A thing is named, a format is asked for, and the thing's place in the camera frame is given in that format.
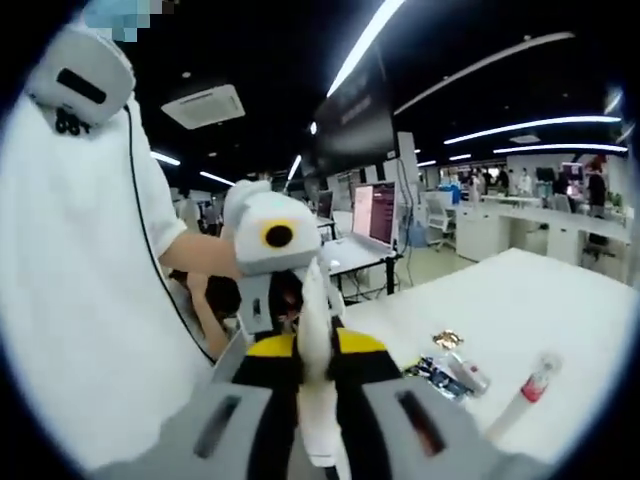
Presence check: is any person in white shirt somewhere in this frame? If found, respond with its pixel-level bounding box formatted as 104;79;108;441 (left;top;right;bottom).
0;89;236;472

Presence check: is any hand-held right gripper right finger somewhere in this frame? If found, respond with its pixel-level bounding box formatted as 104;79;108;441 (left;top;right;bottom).
327;327;546;480

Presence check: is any white office chair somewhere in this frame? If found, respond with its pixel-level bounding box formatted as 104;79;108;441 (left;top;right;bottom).
424;192;459;252

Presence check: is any ceiling light strip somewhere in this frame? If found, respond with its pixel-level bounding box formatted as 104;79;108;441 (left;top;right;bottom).
442;114;622;147
326;0;407;100
492;143;629;156

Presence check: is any small red-label skincare bottle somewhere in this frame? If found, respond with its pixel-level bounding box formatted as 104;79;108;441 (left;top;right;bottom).
443;349;492;397

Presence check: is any ceiling air conditioner unit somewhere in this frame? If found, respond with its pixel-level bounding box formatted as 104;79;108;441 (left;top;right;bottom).
160;84;247;131

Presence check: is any white chest-worn device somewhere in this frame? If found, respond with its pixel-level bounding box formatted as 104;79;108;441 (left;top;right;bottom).
26;36;137;135

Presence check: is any green black skincare sachet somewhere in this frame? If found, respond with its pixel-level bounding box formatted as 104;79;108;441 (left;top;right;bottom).
403;353;467;399

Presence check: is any white ceiling conduit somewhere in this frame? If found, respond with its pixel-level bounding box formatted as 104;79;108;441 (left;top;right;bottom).
393;31;577;117

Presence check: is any black cable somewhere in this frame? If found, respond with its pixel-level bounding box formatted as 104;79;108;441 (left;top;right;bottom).
124;97;217;362

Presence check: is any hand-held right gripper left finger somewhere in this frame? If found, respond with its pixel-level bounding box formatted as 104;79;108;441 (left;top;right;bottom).
114;333;314;480

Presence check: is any white skincare tube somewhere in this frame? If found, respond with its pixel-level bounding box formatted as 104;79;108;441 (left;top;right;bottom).
294;259;354;469

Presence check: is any white red-collar pump skincare bottle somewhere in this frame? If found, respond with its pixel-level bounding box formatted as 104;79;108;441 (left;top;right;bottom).
485;351;565;442

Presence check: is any gold skincare sachet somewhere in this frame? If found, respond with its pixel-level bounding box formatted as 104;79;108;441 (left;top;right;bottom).
431;328;465;350

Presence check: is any black stand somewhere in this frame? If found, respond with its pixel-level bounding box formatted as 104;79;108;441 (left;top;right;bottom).
383;251;402;297

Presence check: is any large black hanging screen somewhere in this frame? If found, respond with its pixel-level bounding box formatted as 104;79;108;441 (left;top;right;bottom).
312;59;397;177

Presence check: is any computer monitor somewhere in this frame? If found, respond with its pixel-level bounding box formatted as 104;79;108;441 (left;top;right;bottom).
349;180;399;252

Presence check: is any long white counter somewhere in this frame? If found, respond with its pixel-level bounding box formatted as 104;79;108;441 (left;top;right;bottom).
454;194;634;281

